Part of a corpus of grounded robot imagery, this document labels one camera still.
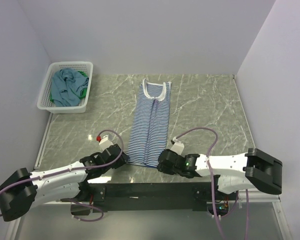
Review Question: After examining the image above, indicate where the blue white striped tank top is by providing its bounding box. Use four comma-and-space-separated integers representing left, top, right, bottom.
126, 79, 172, 168

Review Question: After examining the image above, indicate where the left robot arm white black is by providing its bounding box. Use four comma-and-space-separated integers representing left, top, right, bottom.
0, 144, 129, 222

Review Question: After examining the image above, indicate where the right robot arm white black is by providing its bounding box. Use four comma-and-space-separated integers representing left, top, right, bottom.
157, 148, 283, 200

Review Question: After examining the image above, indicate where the green tank top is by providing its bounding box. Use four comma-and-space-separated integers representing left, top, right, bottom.
49, 71, 89, 103

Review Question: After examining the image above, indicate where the teal tank top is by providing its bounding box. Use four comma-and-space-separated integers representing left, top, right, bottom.
50, 68, 90, 107

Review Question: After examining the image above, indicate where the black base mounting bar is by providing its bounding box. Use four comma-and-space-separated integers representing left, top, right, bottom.
59, 181, 231, 216

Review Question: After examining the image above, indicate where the white plastic laundry basket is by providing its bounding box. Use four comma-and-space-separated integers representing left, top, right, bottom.
37, 61, 94, 114

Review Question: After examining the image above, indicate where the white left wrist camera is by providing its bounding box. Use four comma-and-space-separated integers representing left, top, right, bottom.
96, 134, 113, 151

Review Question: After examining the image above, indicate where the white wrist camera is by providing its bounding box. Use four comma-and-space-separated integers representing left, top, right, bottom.
170, 137, 185, 155
96, 134, 113, 151

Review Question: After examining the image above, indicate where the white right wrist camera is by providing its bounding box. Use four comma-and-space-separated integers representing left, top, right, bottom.
170, 137, 185, 155

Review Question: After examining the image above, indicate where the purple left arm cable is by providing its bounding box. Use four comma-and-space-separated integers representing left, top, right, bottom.
0, 129, 123, 223

